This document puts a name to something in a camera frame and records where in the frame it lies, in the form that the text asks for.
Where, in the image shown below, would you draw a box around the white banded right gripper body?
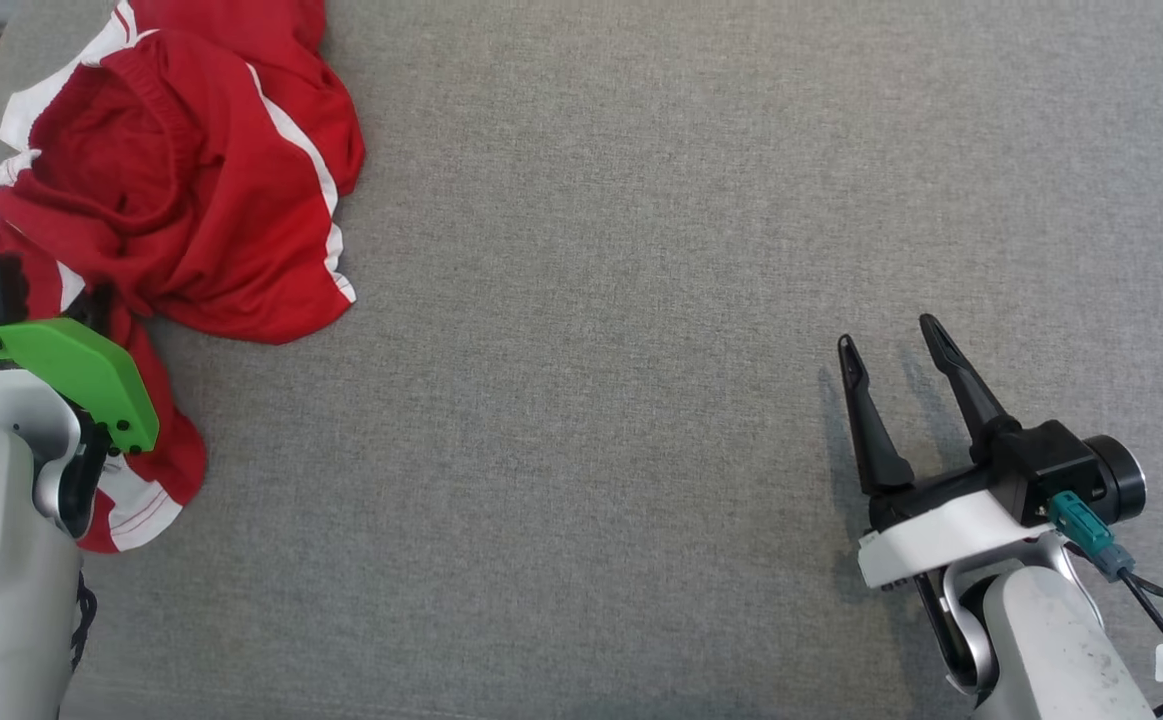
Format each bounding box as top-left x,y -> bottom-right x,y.
858,465 -> 1057,591

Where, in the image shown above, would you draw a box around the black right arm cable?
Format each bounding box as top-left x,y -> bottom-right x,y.
1047,490 -> 1163,717

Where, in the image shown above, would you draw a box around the red shorts with white stripes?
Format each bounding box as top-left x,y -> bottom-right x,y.
0,28 -> 367,553

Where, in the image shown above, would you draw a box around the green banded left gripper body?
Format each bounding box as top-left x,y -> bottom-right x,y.
0,318 -> 160,456

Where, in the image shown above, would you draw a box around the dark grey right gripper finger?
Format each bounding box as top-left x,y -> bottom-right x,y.
919,314 -> 1022,463
838,335 -> 917,498

